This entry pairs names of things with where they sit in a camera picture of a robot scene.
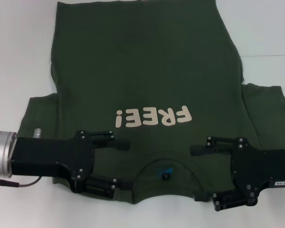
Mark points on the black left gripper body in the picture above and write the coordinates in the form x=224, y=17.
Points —
x=50, y=156

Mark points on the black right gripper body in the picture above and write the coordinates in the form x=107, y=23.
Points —
x=259, y=166

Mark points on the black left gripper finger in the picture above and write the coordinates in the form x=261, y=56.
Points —
x=122, y=145
x=99, y=187

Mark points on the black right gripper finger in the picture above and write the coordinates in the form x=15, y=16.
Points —
x=202, y=150
x=228, y=196

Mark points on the dark green FREE t-shirt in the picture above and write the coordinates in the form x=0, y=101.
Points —
x=142, y=71

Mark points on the small silver connector post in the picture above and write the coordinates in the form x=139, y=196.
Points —
x=37, y=133

